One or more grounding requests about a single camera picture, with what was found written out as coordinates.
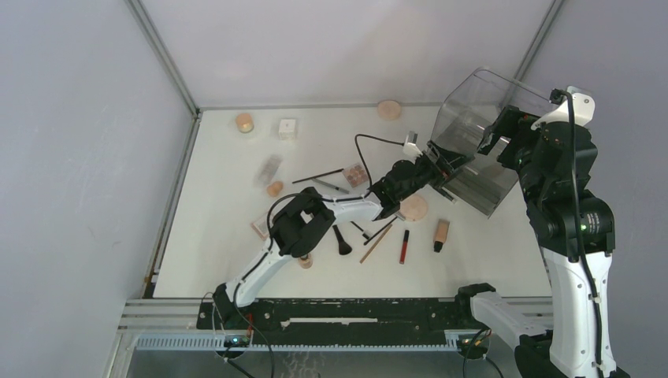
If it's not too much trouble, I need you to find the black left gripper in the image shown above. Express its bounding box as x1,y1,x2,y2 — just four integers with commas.
396,140,473,202

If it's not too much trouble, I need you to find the clear acrylic makeup organizer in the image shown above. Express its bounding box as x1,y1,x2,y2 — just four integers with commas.
430,67,554,217

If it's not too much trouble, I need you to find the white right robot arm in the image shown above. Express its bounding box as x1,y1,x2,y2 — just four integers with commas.
455,106,624,377

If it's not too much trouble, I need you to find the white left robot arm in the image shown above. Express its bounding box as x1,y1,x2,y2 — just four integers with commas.
213,141,474,328

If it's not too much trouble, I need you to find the dark green lipstick pencil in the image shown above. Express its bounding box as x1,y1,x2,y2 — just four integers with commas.
438,189,456,203

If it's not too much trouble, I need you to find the round beige powder puff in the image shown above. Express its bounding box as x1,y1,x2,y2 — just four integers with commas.
399,194,429,222

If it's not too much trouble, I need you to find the beige foundation bottle black cap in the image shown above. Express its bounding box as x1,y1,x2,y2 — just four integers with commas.
433,220,450,253

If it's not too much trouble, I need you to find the round beige sponge far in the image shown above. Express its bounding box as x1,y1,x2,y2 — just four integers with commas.
377,100,403,121

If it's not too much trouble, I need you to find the red black liquid lipstick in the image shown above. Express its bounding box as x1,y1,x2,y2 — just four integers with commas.
399,229,410,265

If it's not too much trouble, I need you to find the gold slim pencil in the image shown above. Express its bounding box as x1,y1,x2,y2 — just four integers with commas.
359,224,392,264

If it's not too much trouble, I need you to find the nine-pan eyeshadow palette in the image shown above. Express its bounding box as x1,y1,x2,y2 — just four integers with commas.
342,162,369,188

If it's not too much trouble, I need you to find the black slim liner brush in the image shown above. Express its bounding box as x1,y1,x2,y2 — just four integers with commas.
363,217,398,246

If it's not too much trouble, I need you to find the thin black angled brush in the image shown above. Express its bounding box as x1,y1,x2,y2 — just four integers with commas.
351,221,371,240

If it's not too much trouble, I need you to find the checkered eyeliner pencil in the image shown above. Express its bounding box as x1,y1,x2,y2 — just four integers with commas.
312,178,350,195

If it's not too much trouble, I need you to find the large black powder brush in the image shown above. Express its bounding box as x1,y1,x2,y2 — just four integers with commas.
332,225,352,256

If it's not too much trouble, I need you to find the white cube box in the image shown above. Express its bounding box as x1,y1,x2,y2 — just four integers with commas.
278,119,297,140

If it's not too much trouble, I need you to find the peach foundation bottle silver pump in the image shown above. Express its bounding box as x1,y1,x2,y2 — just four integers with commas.
298,254,313,269

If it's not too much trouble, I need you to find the beige beauty blender sponge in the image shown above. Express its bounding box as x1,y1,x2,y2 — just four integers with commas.
266,180,284,198

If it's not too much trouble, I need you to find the clear plastic bottle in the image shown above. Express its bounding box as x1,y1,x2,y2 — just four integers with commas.
254,154,283,187

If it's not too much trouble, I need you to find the orange square powder compact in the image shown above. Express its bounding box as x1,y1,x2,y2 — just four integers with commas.
250,213,269,240

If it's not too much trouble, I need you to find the round tan jar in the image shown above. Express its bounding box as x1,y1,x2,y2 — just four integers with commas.
235,113,254,134

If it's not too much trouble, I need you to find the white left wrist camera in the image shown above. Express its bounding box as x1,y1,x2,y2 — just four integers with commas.
403,131,422,159

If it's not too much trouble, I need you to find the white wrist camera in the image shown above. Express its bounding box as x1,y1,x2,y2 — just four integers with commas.
403,131,422,159
530,86,596,131

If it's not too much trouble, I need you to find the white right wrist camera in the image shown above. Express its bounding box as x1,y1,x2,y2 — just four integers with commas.
530,86,596,131

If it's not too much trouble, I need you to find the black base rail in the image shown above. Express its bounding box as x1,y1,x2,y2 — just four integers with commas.
196,298,484,348

